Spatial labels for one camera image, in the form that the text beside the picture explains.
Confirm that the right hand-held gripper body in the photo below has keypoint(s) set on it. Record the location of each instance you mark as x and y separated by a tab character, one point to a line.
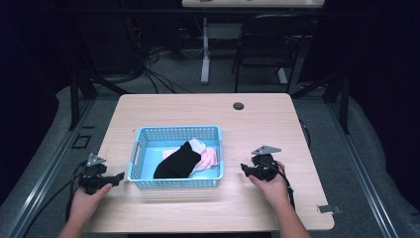
265	165

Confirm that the aluminium frame rail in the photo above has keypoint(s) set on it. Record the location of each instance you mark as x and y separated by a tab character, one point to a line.
49	172
360	168

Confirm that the blue plastic basket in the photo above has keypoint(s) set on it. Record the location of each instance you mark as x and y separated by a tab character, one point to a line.
145	158

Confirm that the person's left hand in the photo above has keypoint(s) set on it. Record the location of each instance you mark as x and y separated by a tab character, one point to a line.
84	205

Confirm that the pink striped sock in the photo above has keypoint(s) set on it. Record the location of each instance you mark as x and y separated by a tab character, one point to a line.
208	159

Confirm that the person's right hand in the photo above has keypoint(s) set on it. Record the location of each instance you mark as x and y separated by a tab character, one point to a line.
272	191

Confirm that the white grey sock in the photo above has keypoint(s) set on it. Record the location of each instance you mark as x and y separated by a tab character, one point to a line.
199	145

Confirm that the white desk leg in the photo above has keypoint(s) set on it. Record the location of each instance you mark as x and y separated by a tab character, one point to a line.
205	53

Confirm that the black metal stand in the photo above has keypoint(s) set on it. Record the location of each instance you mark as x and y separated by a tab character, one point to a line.
341	95
75	99

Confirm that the grey metal bracket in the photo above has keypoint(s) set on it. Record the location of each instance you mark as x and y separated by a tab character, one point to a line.
328	209

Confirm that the black floor plate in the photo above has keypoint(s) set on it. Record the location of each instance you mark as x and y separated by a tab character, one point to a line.
81	141

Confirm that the black sock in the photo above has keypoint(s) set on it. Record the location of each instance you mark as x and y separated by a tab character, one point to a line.
178	164

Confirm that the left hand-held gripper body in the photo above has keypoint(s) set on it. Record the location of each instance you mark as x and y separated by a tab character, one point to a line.
93	180

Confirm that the black folding chair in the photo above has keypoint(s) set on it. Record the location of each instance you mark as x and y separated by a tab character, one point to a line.
270	49

